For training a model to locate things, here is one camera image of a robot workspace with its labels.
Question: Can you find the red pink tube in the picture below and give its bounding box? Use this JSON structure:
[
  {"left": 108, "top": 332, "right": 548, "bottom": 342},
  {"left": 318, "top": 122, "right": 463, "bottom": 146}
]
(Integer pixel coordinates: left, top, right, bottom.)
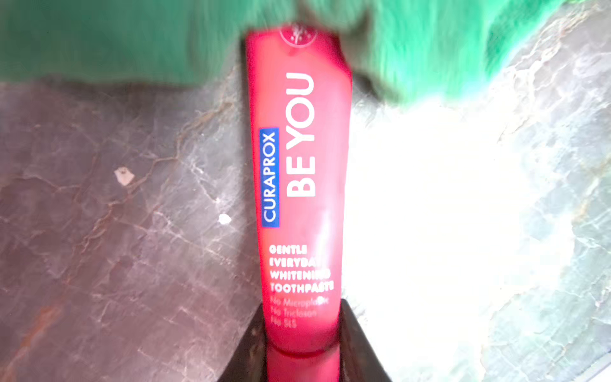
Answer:
[{"left": 246, "top": 23, "right": 353, "bottom": 381}]

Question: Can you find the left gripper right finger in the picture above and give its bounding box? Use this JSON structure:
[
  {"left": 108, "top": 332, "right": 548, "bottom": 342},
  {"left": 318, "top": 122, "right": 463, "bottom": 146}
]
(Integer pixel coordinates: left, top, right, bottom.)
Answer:
[{"left": 339, "top": 299, "right": 391, "bottom": 382}]

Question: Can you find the green microfiber cloth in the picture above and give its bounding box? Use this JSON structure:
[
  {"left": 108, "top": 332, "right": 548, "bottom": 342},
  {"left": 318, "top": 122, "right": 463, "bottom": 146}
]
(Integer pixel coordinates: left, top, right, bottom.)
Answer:
[{"left": 1, "top": 1, "right": 561, "bottom": 104}]

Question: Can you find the aluminium front rail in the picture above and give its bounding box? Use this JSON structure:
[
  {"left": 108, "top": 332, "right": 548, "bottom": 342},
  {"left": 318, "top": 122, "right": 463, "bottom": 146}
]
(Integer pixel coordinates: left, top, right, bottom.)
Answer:
[{"left": 573, "top": 353, "right": 611, "bottom": 382}]

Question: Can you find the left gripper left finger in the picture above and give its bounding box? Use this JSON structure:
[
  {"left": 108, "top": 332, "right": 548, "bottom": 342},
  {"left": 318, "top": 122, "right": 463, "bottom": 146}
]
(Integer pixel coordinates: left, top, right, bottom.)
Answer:
[{"left": 217, "top": 304, "right": 267, "bottom": 382}]

